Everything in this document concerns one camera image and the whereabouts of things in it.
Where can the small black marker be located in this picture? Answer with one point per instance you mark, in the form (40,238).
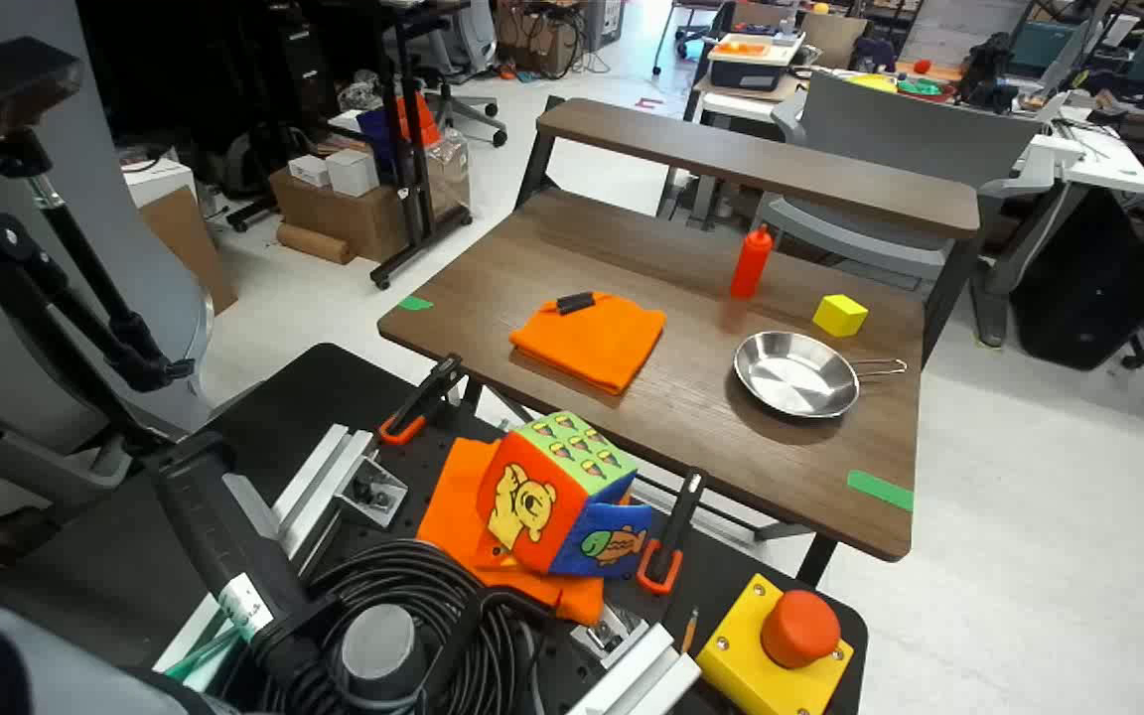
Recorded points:
(575,302)

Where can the left orange black clamp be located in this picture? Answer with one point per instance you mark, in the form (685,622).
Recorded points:
(414,410)

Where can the orange black clamp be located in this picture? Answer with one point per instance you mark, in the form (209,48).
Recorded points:
(414,410)
(659,559)

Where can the colourful plush cube toy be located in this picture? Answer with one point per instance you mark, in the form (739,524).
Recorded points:
(559,497)

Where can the green tape strip left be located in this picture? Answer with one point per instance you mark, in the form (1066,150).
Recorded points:
(414,302)

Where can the green tape strip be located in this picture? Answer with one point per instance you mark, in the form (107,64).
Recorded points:
(879,491)
(414,302)

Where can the silver metal pan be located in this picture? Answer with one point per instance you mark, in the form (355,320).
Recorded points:
(809,380)

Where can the orange squeeze bottle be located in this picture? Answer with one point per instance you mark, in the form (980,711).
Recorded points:
(753,261)

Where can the right orange black clamp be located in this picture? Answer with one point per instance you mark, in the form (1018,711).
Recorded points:
(659,559)

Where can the wooden raised desk shelf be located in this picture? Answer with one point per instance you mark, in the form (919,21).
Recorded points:
(779,169)

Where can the cardboard box on floor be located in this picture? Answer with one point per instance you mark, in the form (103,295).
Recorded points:
(340,191)

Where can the yellow cube block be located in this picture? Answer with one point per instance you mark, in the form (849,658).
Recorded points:
(839,315)

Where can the green tape strip right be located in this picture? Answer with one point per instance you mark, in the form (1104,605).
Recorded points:
(879,491)

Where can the yellow emergency stop box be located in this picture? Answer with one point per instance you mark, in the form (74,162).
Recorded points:
(775,647)

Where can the black rolling equipment stand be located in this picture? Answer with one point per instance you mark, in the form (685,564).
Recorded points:
(408,144)

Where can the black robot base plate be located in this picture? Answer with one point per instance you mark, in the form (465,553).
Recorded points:
(122,585)

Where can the black camera tripod stand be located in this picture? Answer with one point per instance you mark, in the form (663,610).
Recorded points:
(37,293)

